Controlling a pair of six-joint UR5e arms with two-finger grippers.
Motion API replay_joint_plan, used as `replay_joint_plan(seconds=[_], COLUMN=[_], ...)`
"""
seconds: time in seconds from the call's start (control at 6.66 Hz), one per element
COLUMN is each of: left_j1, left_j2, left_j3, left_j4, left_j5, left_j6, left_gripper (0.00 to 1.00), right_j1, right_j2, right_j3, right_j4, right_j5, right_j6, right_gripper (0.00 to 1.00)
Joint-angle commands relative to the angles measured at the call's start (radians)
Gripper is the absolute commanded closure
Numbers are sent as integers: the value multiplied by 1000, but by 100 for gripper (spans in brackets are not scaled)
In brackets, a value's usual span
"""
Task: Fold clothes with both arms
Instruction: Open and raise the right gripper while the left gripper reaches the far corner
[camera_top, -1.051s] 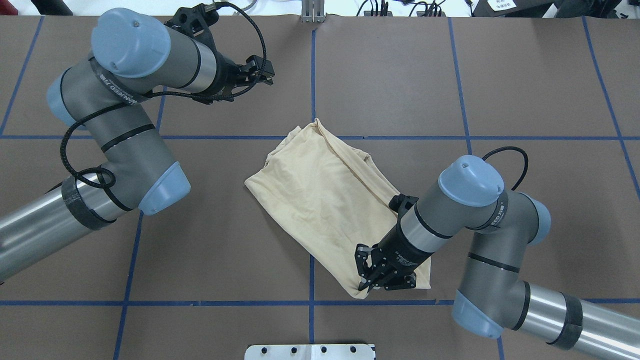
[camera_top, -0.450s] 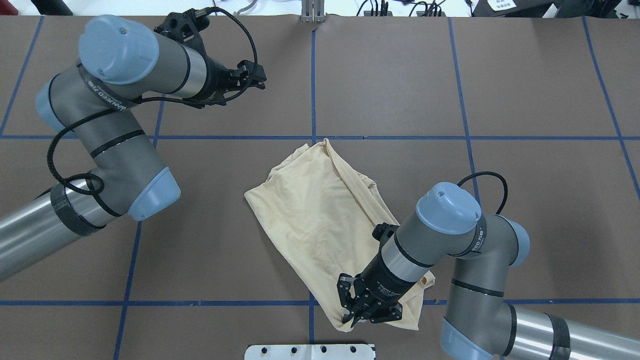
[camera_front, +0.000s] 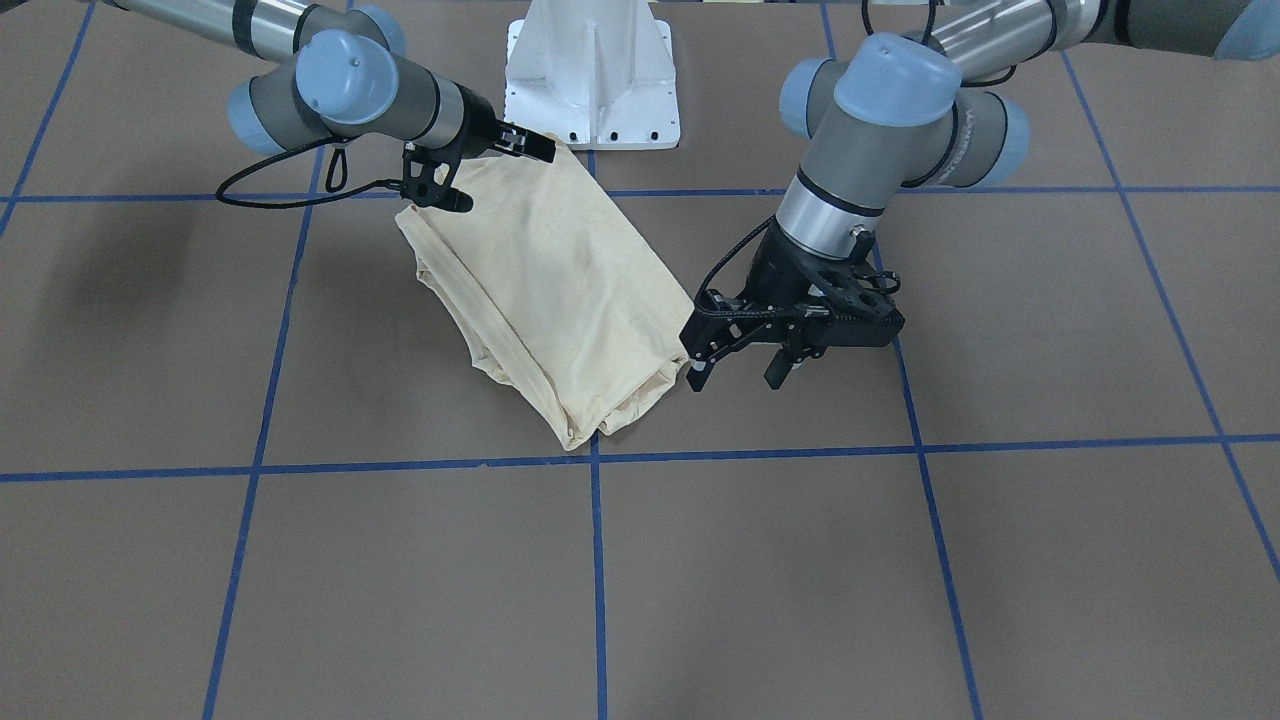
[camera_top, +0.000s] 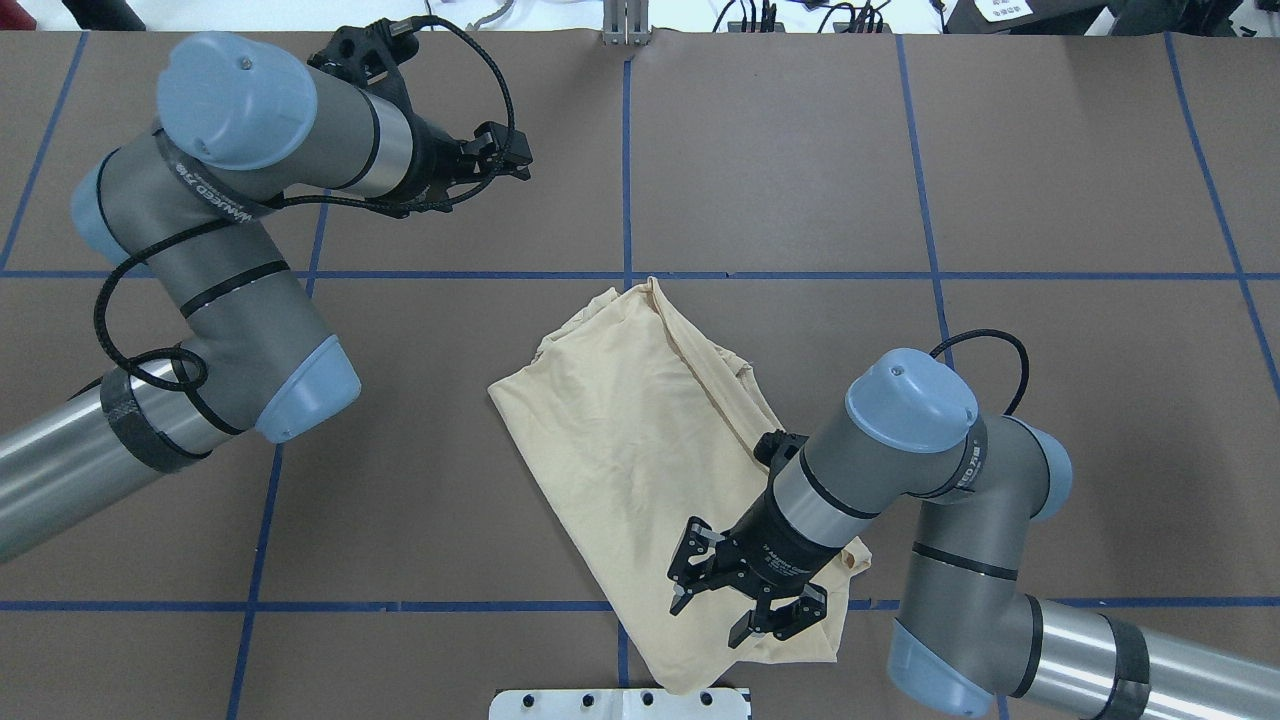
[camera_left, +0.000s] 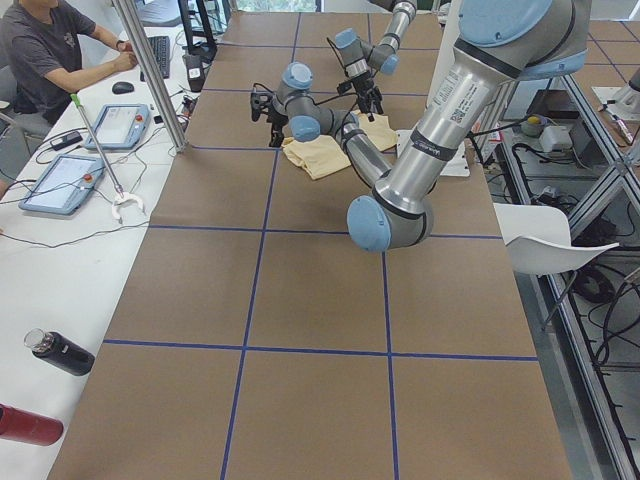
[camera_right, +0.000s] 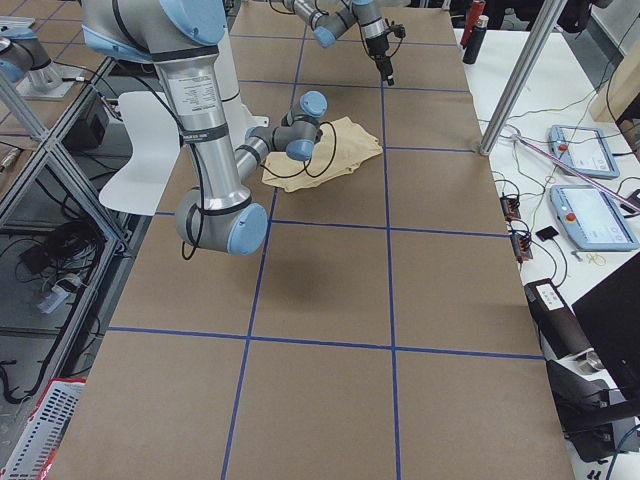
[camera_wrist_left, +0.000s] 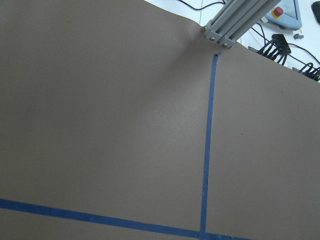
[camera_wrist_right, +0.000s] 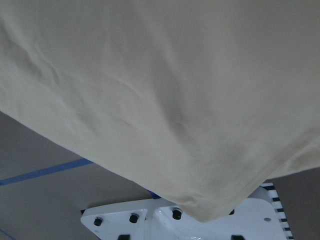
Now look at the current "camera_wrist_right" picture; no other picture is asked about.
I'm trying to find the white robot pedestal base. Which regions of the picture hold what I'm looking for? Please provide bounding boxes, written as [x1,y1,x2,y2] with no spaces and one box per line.
[80,183,294,240]

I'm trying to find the cream long-sleeve printed shirt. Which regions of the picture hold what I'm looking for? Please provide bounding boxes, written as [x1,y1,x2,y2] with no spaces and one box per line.
[0,0,320,222]

